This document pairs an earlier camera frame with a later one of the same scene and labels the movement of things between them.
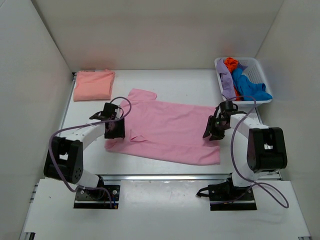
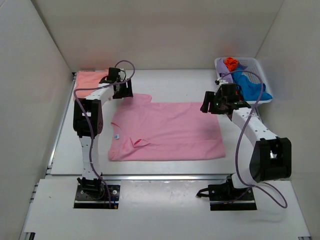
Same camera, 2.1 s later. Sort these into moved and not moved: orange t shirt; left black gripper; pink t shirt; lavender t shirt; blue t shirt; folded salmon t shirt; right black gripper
Moved: pink t shirt; left black gripper; right black gripper
Not moved: orange t shirt; folded salmon t shirt; blue t shirt; lavender t shirt
